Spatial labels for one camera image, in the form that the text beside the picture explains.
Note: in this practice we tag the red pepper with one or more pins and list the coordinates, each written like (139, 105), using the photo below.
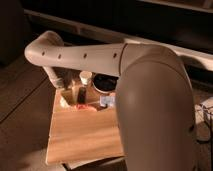
(85, 107)

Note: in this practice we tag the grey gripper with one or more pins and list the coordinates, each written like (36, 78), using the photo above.
(68, 76)

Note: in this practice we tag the metal rail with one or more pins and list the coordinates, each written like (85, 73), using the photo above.
(190, 57)

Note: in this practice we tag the dark round bowl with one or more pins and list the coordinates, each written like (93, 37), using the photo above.
(104, 83)

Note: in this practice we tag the wooden board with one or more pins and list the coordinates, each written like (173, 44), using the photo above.
(82, 135)

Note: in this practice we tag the white blue sponge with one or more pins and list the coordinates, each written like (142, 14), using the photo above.
(107, 101)

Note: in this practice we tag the dark chair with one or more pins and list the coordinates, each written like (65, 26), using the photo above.
(15, 31)

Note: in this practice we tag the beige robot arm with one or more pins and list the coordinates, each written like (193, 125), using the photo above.
(154, 100)

